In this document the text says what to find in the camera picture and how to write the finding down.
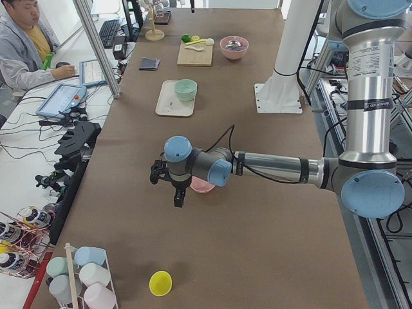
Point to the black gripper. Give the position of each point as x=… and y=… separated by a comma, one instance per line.
x=177, y=187

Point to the small pink bowl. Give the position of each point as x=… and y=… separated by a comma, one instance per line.
x=201, y=186

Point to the white ceramic spoon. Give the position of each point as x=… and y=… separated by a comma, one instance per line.
x=194, y=48

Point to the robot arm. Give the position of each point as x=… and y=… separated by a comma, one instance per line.
x=364, y=175

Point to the yellow plastic spoon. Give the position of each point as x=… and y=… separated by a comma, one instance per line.
x=195, y=42

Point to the large pink bowl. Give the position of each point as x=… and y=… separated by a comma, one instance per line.
x=233, y=55

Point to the white rectangular tray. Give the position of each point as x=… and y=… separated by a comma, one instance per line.
x=169, y=105

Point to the wooden cup rack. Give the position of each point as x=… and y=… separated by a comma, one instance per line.
x=77, y=287

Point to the stacked green bowls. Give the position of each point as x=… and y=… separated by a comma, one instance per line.
x=185, y=89

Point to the blue cup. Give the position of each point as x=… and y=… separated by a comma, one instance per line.
x=85, y=255

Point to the black tool stand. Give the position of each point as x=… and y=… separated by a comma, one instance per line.
x=72, y=142

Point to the white cup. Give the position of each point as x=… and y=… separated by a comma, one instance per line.
x=92, y=273

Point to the pink cup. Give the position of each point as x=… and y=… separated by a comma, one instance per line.
x=97, y=296

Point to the grey folded cloth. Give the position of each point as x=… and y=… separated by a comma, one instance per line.
x=148, y=64

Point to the wooden cutting board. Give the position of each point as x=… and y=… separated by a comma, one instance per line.
x=194, y=58

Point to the green cup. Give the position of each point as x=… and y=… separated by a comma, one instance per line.
x=57, y=266

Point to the blue teach pendant tablet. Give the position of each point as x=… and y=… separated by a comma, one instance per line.
x=61, y=100

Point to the grey cup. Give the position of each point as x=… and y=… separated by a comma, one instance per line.
x=60, y=289

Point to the green lime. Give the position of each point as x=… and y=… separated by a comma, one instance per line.
x=186, y=38

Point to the metal scoop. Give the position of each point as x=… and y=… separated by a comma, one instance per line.
x=234, y=46

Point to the wooden mug tree stand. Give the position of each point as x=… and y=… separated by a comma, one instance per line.
x=153, y=34

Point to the black power adapter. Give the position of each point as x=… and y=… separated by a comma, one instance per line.
x=119, y=47

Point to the black keyboard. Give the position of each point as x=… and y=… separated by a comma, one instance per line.
x=108, y=32

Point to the person in grey jacket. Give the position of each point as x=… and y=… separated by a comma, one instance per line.
x=25, y=43

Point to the aluminium frame post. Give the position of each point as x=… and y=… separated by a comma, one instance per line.
x=86, y=19

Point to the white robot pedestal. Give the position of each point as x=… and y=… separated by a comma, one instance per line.
x=280, y=93

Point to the copper wire bottle rack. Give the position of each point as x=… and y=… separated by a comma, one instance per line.
x=25, y=239

